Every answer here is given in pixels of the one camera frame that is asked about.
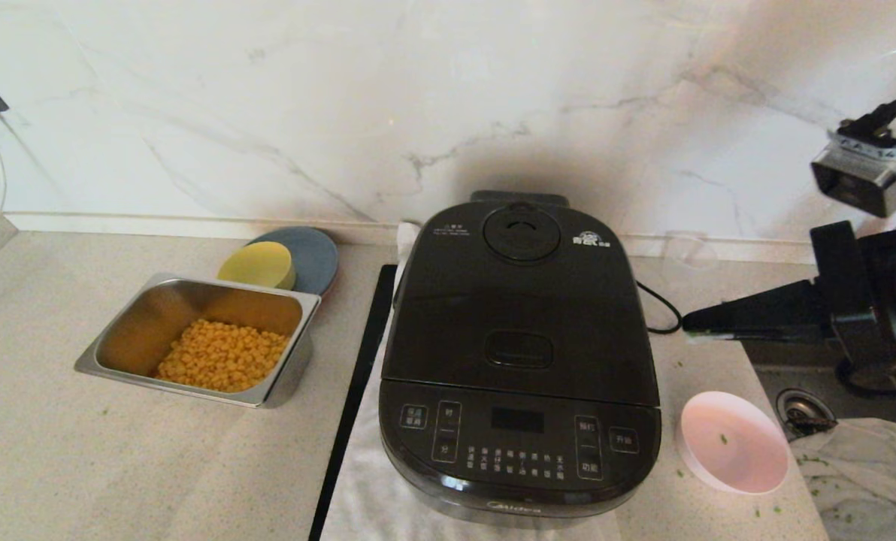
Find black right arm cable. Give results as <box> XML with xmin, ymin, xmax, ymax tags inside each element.
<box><xmin>835</xmin><ymin>94</ymin><xmax>896</xmax><ymax>399</ymax></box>

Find long black flat strip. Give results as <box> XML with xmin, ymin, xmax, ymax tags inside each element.
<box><xmin>309</xmin><ymin>264</ymin><xmax>400</xmax><ymax>541</ymax></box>

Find crumpled white dish cloth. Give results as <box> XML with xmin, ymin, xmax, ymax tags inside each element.
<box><xmin>790</xmin><ymin>417</ymin><xmax>896</xmax><ymax>541</ymax></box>

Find white round bowl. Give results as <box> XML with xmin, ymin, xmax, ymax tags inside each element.
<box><xmin>677</xmin><ymin>391</ymin><xmax>792</xmax><ymax>496</ymax></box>

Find rectangular stainless steel tray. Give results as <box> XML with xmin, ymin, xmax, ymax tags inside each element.
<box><xmin>74</xmin><ymin>272</ymin><xmax>322</xmax><ymax>410</ymax></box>

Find round metal sink drain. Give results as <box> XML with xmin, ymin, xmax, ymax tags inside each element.
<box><xmin>777</xmin><ymin>388</ymin><xmax>840</xmax><ymax>437</ymax></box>

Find yellow corn kernels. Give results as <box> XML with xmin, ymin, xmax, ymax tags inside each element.
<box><xmin>156</xmin><ymin>319</ymin><xmax>292</xmax><ymax>393</ymax></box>

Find black power cable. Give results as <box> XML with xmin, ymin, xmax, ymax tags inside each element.
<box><xmin>634</xmin><ymin>280</ymin><xmax>683</xmax><ymax>336</ymax></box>

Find small yellow bowl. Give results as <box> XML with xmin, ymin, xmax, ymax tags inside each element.
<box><xmin>217</xmin><ymin>240</ymin><xmax>298</xmax><ymax>292</ymax></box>

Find clear glass cup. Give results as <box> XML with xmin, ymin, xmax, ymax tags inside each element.
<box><xmin>662</xmin><ymin>231</ymin><xmax>719</xmax><ymax>286</ymax></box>

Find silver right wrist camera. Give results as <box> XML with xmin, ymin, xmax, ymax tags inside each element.
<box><xmin>810</xmin><ymin>129</ymin><xmax>896</xmax><ymax>219</ymax></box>

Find black rice cooker lid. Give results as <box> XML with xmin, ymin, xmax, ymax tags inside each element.
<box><xmin>383</xmin><ymin>191</ymin><xmax>661</xmax><ymax>411</ymax></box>

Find white towel under cooker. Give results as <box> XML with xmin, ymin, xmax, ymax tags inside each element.
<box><xmin>319</xmin><ymin>221</ymin><xmax>623</xmax><ymax>541</ymax></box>

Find stainless steel sink basin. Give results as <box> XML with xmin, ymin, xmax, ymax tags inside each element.
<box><xmin>741</xmin><ymin>338</ymin><xmax>896</xmax><ymax>459</ymax></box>

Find grey-blue round plate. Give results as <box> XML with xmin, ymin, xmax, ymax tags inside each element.
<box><xmin>247</xmin><ymin>226</ymin><xmax>340</xmax><ymax>298</ymax></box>

